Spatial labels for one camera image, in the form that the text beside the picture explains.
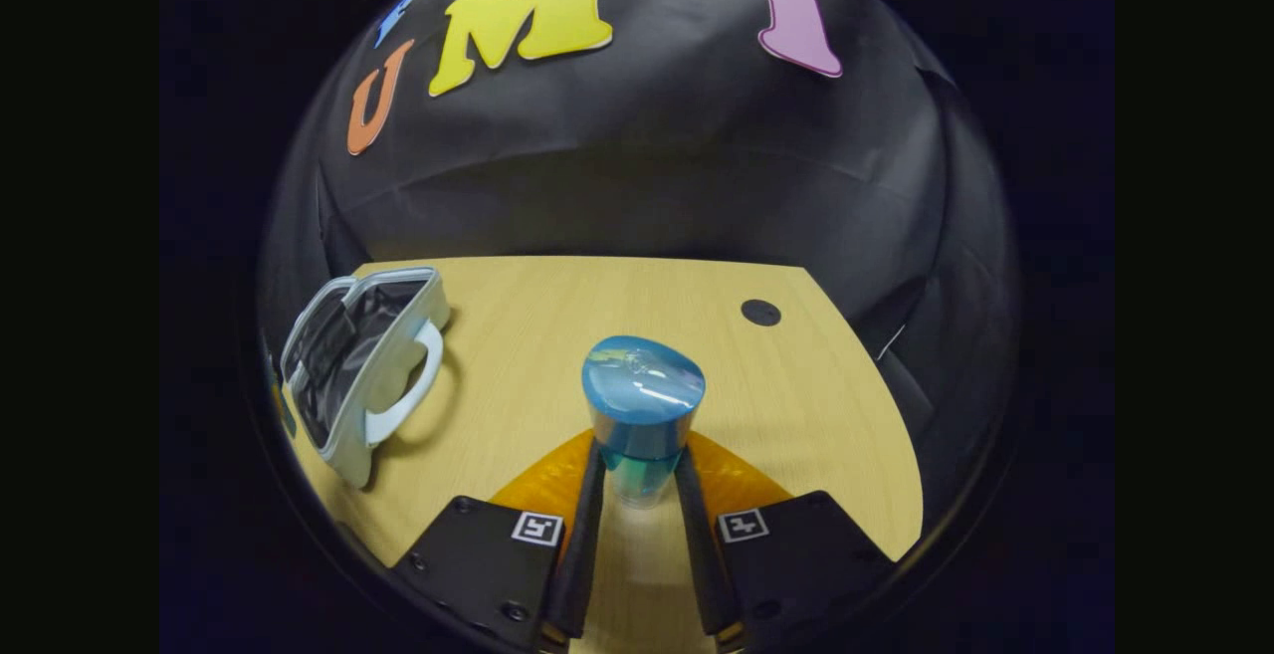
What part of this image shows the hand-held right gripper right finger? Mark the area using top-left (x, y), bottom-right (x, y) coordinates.
top-left (674, 430), bottom-right (898, 651)

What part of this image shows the black backdrop cloth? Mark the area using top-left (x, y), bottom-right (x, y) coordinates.
top-left (257, 0), bottom-right (1024, 536)

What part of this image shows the blue green skincare bottle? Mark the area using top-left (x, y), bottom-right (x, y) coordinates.
top-left (581, 335), bottom-right (707, 509)

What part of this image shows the light blue suitcase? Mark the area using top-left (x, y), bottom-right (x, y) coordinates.
top-left (279, 267), bottom-right (452, 490)

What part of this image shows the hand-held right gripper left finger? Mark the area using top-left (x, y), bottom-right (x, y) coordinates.
top-left (392, 427), bottom-right (608, 654)

